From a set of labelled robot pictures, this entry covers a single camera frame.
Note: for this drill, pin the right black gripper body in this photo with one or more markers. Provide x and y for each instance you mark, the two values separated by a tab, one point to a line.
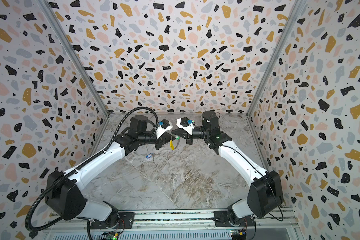
187	134

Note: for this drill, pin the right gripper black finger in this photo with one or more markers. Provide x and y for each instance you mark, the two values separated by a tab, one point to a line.
179	131
181	135

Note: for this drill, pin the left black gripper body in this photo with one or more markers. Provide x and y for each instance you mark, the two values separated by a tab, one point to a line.
152	140

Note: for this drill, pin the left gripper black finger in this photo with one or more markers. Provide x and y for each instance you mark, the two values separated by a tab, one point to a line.
168	130
167	137

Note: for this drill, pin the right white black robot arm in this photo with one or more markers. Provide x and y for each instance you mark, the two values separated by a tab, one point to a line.
265	193

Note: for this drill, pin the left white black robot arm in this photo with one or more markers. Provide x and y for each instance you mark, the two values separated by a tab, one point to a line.
67	200

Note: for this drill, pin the left green circuit board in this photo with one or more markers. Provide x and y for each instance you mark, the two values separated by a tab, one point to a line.
113	236

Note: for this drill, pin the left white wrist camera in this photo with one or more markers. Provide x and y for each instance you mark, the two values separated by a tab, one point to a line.
161	126

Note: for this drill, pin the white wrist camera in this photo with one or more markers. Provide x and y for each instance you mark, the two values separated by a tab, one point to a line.
186	124
161	126

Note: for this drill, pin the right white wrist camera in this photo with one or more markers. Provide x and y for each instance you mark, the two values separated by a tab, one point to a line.
186	124

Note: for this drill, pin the aluminium mounting rail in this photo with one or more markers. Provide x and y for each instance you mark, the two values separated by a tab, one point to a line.
201	219

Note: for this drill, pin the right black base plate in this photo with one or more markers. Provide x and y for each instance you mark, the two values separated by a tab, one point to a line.
224	218

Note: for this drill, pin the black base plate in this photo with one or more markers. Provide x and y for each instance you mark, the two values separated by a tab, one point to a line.
121	220
224	218

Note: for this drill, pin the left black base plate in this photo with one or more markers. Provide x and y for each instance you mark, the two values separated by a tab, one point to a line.
121	220

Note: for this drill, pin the right circuit board with wires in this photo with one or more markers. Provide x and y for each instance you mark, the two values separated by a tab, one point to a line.
239	234

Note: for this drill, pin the white slotted cable duct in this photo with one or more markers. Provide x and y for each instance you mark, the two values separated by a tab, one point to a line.
171	235

